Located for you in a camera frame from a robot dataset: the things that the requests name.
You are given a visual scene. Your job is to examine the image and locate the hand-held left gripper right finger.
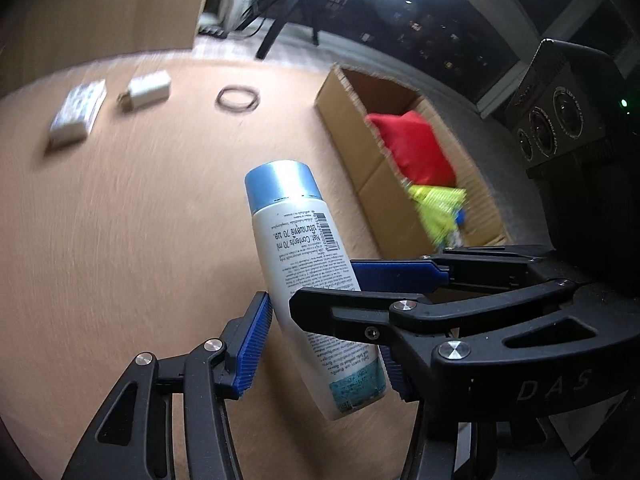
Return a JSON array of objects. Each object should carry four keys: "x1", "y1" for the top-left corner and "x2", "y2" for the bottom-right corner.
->
[{"x1": 382, "y1": 350, "x2": 576, "y2": 480}]

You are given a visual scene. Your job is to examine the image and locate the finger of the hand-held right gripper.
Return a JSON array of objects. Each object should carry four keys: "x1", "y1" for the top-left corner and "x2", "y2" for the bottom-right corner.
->
[
  {"x1": 350, "y1": 244, "x2": 557, "y2": 293},
  {"x1": 288, "y1": 284, "x2": 601, "y2": 361}
]

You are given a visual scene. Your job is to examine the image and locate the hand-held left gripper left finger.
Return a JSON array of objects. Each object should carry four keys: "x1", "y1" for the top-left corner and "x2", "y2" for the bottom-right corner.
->
[{"x1": 62, "y1": 290, "x2": 273, "y2": 480}]

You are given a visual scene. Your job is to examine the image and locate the yellow mesh sponge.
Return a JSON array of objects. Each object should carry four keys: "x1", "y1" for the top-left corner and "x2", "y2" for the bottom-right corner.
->
[{"x1": 407, "y1": 185, "x2": 468, "y2": 248}]

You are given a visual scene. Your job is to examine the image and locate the white spray bottle blue cap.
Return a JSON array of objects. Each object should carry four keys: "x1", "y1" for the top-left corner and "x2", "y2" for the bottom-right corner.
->
[{"x1": 244, "y1": 160, "x2": 388, "y2": 422}]

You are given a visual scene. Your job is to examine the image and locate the red cloth bag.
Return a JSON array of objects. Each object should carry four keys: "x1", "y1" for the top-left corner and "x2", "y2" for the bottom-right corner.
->
[{"x1": 365, "y1": 111, "x2": 458, "y2": 186}]

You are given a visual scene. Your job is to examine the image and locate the cardboard box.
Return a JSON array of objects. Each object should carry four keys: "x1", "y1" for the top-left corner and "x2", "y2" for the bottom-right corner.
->
[{"x1": 314, "y1": 63, "x2": 521, "y2": 261}]

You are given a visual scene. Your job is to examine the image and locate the black chair legs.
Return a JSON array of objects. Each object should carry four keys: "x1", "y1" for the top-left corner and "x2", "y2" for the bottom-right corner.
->
[{"x1": 255, "y1": 0, "x2": 321, "y2": 58}]

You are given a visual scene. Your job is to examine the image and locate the white charger adapter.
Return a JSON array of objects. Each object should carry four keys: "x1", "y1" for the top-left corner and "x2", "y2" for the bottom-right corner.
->
[{"x1": 117, "y1": 72, "x2": 172, "y2": 110}]

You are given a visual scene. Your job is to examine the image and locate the patterned white tissue pack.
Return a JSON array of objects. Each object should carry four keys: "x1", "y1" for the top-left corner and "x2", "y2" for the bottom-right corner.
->
[{"x1": 49, "y1": 80, "x2": 107, "y2": 148}]

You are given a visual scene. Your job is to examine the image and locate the wooden cabinet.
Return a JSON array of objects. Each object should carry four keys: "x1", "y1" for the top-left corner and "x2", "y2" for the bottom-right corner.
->
[{"x1": 0, "y1": 0, "x2": 221, "y2": 96}]

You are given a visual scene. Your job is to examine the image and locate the black hair tie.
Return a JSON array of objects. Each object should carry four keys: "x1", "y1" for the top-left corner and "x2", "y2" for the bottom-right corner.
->
[{"x1": 216, "y1": 86, "x2": 261, "y2": 112}]

